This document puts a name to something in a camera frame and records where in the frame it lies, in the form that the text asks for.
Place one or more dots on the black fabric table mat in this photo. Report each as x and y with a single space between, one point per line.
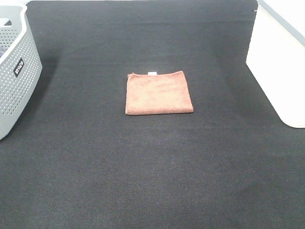
75 160

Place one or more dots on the grey perforated laundry basket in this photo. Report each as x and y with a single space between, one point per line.
20 65

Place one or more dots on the white plastic bin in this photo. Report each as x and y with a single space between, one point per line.
276 57

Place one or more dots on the orange-brown towel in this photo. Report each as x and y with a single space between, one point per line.
157 94

